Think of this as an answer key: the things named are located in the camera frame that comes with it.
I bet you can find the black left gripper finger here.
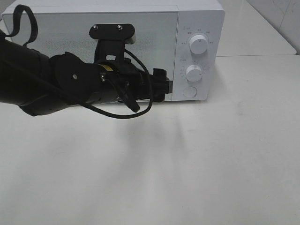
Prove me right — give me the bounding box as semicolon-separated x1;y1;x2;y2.
152;68;173;93
150;90;165;103

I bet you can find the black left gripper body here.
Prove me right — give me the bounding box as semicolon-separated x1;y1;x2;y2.
96;58;153;101

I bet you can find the round white door button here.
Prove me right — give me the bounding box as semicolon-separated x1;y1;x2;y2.
183;87;197;98

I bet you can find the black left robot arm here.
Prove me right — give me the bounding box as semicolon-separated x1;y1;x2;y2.
0;26;173;119

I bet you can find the white lower microwave knob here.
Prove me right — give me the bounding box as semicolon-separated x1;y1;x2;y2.
186;65;203;82

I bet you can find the white microwave knob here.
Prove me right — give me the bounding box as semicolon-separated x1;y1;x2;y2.
186;65;203;82
189;34;208;55

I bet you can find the white microwave oven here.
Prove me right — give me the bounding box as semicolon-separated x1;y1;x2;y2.
0;0;225;101

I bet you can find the white upper microwave knob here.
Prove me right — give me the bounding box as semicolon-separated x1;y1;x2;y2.
189;34;208;55

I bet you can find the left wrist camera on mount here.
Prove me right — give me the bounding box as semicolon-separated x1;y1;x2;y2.
89;23;135;63

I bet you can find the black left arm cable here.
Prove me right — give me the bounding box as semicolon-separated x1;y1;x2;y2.
4;4;154;119

